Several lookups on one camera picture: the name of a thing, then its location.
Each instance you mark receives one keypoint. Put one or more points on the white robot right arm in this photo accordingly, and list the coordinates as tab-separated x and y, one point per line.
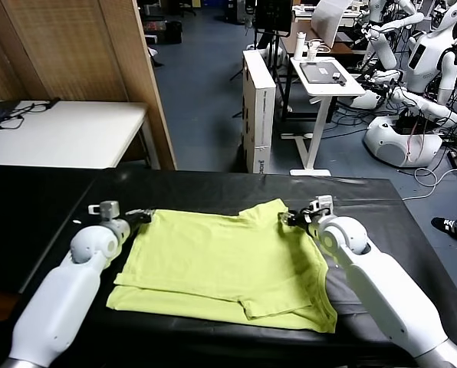
378	291

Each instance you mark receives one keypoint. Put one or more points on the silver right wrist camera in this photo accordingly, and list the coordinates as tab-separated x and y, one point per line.
322	205

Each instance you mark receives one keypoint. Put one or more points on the grey closed laptop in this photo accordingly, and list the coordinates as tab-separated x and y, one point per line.
318	73

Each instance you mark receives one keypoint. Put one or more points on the white cup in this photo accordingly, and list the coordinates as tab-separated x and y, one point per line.
313	53

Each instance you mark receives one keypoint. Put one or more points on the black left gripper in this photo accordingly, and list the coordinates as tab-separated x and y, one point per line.
133	223

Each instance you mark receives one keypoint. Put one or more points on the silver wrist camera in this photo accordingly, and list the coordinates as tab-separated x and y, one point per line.
322	205
107	210

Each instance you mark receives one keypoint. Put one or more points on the black white-striped sneaker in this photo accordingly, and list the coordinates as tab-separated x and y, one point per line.
447	225

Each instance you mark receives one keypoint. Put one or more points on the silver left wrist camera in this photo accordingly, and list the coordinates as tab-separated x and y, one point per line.
107	210

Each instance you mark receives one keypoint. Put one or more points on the yellow-green printed t-shirt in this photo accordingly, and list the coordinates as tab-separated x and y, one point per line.
213	260

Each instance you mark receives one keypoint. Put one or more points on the black adapter on laptop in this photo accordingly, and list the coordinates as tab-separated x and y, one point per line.
339	78

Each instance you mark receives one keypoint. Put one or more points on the black monitor on stand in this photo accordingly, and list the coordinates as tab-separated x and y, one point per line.
273	15

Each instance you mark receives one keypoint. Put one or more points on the white water bottle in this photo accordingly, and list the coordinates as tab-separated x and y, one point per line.
299	48

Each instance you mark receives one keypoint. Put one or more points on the tall white cardboard box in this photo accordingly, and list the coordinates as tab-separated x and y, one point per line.
265	115

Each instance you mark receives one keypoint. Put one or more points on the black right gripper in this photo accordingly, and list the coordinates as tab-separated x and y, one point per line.
301	221

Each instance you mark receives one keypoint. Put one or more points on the black storage crate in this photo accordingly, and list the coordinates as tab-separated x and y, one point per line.
173	33

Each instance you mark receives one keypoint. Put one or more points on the brown wooden desk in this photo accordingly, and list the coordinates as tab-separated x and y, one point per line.
345	49

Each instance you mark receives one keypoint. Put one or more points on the white standing desk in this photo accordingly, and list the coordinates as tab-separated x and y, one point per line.
328	89

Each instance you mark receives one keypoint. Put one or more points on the white curved panel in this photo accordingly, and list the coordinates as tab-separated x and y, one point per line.
327	23

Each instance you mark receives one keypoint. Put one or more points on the white humanoid robot raised arm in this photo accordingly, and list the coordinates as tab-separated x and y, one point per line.
385	50

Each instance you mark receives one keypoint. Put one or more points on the wooden woven partition screen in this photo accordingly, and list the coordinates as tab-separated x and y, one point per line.
79	50

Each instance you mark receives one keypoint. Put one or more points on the white rectangular table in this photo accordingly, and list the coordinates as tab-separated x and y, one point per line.
67	134

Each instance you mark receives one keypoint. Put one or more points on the black power bar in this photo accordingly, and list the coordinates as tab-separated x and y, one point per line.
53	103

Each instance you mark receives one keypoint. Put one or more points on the white shoe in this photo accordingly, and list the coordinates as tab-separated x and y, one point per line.
154	57

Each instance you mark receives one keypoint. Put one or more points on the black plastic tablecloth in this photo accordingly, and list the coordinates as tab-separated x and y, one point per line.
213	188

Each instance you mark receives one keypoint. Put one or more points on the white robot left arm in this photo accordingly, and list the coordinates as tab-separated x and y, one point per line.
67	295

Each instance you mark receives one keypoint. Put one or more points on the large white humanoid robot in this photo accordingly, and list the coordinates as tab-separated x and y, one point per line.
424	65

